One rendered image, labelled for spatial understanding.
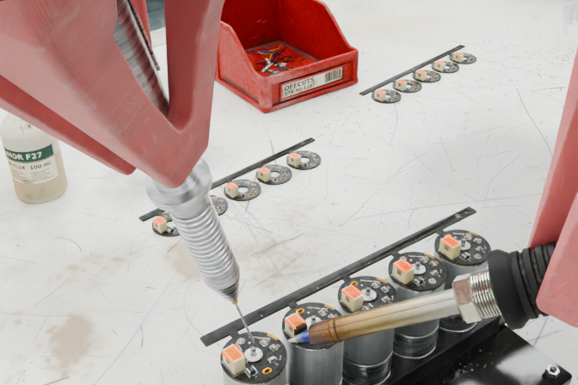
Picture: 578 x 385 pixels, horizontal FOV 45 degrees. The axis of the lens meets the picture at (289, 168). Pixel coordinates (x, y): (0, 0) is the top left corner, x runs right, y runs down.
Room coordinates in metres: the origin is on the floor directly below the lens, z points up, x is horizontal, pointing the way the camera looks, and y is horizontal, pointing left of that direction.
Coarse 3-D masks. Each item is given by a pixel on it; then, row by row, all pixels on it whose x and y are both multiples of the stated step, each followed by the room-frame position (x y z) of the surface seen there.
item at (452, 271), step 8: (464, 248) 0.24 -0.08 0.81; (448, 264) 0.24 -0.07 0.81; (480, 264) 0.24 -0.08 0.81; (448, 272) 0.24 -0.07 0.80; (456, 272) 0.24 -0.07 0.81; (464, 272) 0.24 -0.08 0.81; (448, 280) 0.24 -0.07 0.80; (448, 288) 0.24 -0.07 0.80; (440, 320) 0.24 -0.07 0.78; (448, 320) 0.24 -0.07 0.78; (456, 320) 0.24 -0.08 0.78; (440, 328) 0.24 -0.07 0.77; (448, 328) 0.24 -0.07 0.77; (456, 328) 0.24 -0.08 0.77; (464, 328) 0.24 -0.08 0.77
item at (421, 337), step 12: (396, 288) 0.23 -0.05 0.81; (420, 324) 0.22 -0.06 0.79; (432, 324) 0.22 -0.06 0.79; (396, 336) 0.22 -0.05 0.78; (408, 336) 0.22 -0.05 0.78; (420, 336) 0.22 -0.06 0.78; (432, 336) 0.22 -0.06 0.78; (396, 348) 0.22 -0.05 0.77; (408, 348) 0.22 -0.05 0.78; (420, 348) 0.22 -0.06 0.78; (432, 348) 0.22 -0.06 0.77
